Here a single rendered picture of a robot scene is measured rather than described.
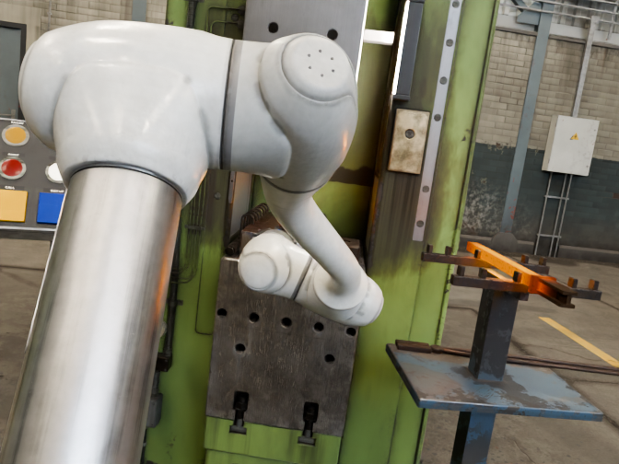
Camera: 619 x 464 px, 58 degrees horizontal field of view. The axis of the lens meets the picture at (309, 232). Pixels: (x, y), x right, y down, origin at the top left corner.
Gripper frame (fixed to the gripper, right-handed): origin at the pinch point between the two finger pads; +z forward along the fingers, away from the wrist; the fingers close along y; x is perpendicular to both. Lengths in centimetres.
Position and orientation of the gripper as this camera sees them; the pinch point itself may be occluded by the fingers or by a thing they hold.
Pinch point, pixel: (286, 232)
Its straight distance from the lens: 141.9
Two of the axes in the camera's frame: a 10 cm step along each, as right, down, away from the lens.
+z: 0.8, -1.8, 9.8
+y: 9.9, 1.4, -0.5
